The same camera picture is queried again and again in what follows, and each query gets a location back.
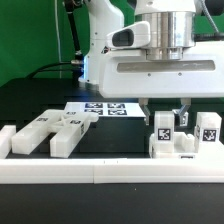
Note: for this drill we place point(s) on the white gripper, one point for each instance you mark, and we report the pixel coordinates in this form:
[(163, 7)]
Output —
[(199, 74)]

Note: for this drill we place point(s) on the white tag sheet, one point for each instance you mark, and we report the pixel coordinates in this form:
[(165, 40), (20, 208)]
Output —
[(106, 109)]

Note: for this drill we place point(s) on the white chair seat part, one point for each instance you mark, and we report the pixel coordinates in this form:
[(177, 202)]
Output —
[(185, 146)]

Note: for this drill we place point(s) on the white chair back frame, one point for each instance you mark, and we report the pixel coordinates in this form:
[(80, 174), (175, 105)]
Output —
[(68, 129)]

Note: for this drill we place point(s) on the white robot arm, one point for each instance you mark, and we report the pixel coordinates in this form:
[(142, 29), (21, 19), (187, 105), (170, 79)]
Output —
[(158, 56)]

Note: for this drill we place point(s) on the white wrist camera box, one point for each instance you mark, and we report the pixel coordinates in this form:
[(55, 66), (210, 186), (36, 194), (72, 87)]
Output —
[(134, 36)]

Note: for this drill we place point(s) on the white left fence block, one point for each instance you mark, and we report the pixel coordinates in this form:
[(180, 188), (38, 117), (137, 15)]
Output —
[(6, 133)]

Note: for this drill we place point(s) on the white front fence bar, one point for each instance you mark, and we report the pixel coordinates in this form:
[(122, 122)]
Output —
[(102, 171)]

